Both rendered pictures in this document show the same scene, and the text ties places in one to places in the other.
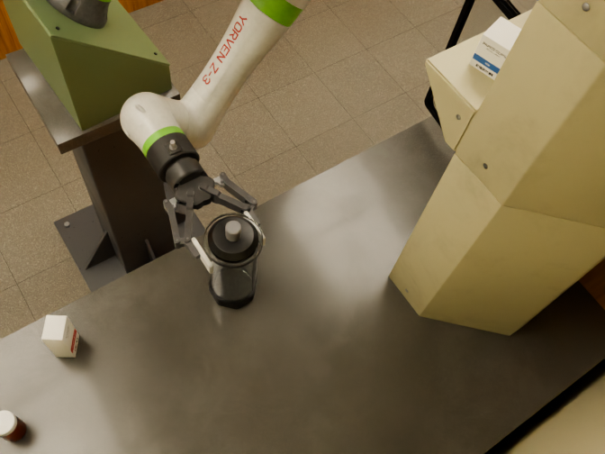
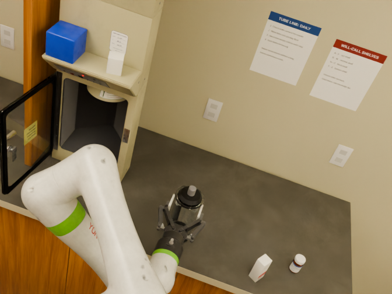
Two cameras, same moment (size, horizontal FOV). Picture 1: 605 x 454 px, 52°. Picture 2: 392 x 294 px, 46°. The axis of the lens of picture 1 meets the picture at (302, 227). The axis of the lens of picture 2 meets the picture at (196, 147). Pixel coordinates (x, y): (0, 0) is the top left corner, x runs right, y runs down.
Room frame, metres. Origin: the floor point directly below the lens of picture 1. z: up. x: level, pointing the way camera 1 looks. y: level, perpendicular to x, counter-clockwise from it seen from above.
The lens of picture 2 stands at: (1.35, 0.98, 2.38)
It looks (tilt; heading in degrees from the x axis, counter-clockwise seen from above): 39 degrees down; 227
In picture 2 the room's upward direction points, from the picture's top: 18 degrees clockwise
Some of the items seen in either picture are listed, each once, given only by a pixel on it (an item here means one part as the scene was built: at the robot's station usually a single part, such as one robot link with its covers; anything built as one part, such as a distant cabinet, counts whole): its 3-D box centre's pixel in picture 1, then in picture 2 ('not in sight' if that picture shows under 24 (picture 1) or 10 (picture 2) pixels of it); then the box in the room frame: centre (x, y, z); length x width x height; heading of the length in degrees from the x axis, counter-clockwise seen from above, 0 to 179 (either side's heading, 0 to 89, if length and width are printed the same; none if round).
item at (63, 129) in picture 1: (94, 79); not in sight; (1.00, 0.59, 0.92); 0.32 x 0.32 x 0.04; 44
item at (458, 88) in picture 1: (515, 68); (91, 75); (0.77, -0.28, 1.46); 0.32 x 0.11 x 0.10; 134
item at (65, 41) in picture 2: not in sight; (66, 41); (0.84, -0.35, 1.55); 0.10 x 0.10 x 0.09; 44
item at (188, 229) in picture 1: (189, 218); (189, 227); (0.56, 0.22, 1.12); 0.11 x 0.01 x 0.04; 10
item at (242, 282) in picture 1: (233, 263); (183, 214); (0.51, 0.12, 1.06); 0.11 x 0.11 x 0.21
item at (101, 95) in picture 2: not in sight; (110, 83); (0.64, -0.38, 1.34); 0.18 x 0.18 x 0.05
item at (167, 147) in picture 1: (174, 158); (168, 251); (0.68, 0.28, 1.12); 0.09 x 0.06 x 0.12; 134
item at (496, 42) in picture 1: (499, 49); (115, 63); (0.71, -0.23, 1.54); 0.05 x 0.05 x 0.06; 60
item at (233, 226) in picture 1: (233, 235); (191, 193); (0.51, 0.12, 1.18); 0.09 x 0.09 x 0.07
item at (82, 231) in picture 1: (121, 179); not in sight; (1.00, 0.59, 0.45); 0.48 x 0.48 x 0.90; 44
